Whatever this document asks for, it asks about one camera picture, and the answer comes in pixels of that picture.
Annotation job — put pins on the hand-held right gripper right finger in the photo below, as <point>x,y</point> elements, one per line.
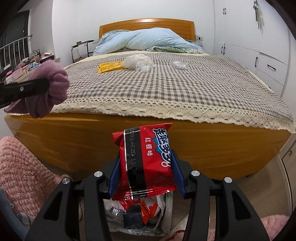
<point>179,178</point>

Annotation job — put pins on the light blue quilt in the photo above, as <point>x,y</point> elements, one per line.
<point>150,39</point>

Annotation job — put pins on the brown handbag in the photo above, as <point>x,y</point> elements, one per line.
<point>34,54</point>

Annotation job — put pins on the beige door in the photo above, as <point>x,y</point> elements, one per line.
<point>289,176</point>

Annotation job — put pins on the dark blue cardboard box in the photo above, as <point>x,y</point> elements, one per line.
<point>131,220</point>

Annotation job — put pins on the white plastic bag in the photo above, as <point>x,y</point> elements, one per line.
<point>138,63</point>

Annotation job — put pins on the dark window with railing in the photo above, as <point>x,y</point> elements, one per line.
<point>13,27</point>

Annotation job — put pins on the white wardrobe drawer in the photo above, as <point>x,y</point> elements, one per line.
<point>279,69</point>
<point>269,82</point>

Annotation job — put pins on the black box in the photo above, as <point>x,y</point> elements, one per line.
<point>48,58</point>

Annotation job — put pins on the purple knit cloth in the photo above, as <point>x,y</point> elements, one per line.
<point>55,76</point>

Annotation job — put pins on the white perforated slipper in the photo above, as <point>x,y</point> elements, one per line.
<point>178,236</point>

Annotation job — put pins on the green ruffled pillow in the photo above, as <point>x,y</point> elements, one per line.
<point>185,49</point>

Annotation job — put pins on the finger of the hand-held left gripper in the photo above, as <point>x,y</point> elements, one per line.
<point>27,89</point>

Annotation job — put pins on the person's pink-trousered right leg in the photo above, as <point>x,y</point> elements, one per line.
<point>275,229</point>

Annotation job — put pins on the blue face masks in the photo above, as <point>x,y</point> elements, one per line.
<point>34,67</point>

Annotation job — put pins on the yellow packet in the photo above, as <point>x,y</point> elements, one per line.
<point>108,67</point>

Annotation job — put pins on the blue-grey jacket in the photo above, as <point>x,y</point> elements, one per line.
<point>9,208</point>

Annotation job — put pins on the wooden bed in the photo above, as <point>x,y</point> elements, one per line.
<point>92,143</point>

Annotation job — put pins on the trash bin with bag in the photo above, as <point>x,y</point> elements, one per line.
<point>138,233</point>

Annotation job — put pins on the black bedside rack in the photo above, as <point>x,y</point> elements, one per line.
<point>81,43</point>

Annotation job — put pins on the crinkled red snack wrapper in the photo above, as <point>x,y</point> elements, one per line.
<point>124,204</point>

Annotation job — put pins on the red snack packet black stripe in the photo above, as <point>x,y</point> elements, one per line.
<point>143,157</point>

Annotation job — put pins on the red and white snack bag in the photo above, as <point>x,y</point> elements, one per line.
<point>149,208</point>

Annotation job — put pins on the wooden windowsill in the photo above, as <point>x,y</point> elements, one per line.
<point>57,59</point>

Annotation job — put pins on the checkered lace-trimmed bedspread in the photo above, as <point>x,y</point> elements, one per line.
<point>185,88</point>

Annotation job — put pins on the small clear plastic wrap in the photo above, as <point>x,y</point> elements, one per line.
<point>179,64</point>

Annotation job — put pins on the hanging grey cloth bags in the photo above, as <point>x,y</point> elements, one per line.
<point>259,16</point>

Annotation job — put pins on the pink shaggy rug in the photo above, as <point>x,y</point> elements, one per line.
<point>23,166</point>

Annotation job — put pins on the wall socket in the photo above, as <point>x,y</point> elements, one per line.
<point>199,37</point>

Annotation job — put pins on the white wardrobe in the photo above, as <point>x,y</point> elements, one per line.
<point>235,27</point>

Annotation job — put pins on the grey plaid cloth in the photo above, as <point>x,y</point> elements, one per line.
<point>24,221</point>

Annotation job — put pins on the pink pouch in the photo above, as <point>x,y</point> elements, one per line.
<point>19,74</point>

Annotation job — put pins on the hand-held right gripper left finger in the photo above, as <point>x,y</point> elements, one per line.
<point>113,183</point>

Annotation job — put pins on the cream bed sheet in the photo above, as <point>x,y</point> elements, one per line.
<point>87,59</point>

